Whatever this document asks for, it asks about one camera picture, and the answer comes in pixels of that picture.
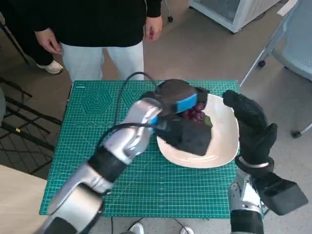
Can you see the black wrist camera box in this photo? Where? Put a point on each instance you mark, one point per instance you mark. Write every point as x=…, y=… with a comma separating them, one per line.
x=285, y=195
x=192, y=139

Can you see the white foot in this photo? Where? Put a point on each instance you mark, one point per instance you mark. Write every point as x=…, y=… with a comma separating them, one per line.
x=187, y=230
x=137, y=228

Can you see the light wooden desk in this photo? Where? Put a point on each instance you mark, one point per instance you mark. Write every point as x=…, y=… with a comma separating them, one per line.
x=17, y=195

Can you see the white mesh cabinet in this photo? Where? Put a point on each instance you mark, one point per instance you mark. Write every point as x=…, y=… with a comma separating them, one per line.
x=231, y=12

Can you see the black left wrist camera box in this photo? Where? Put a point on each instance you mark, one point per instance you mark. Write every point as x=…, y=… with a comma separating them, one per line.
x=192, y=139

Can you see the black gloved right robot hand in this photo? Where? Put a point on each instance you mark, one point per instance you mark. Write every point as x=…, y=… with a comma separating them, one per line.
x=253, y=129

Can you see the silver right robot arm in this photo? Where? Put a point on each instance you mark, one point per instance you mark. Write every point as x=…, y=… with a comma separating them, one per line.
x=246, y=209

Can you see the red toy grape bunch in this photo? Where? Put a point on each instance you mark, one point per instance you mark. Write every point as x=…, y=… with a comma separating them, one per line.
x=195, y=115

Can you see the green cutting mat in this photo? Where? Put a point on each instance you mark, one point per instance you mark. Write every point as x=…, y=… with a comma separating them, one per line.
x=170, y=190

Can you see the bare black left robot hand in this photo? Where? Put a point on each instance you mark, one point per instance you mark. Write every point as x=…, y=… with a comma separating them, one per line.
x=175, y=93

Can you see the black metal rack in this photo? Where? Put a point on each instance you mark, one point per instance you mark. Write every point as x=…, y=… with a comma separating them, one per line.
x=26, y=131

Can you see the light blue chair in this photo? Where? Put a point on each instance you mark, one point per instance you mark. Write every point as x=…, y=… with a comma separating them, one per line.
x=295, y=46

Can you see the person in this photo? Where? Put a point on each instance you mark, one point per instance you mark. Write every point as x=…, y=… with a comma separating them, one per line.
x=97, y=24

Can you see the person's white shoe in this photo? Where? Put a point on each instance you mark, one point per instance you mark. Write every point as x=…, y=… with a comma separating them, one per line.
x=52, y=67

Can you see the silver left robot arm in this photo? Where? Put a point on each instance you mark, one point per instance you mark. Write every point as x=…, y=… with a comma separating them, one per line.
x=117, y=151

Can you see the office chair base with castors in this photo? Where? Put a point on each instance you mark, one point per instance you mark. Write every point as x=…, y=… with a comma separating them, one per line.
x=170, y=18

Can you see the white square plate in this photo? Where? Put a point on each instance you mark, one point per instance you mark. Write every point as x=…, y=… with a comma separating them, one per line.
x=224, y=136

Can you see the person's hand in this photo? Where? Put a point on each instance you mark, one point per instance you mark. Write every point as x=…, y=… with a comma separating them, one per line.
x=47, y=41
x=153, y=28

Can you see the grey round seat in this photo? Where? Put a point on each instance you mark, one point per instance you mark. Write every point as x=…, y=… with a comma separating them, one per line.
x=2, y=107

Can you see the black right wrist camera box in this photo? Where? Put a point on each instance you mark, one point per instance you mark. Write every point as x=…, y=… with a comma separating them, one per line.
x=285, y=195

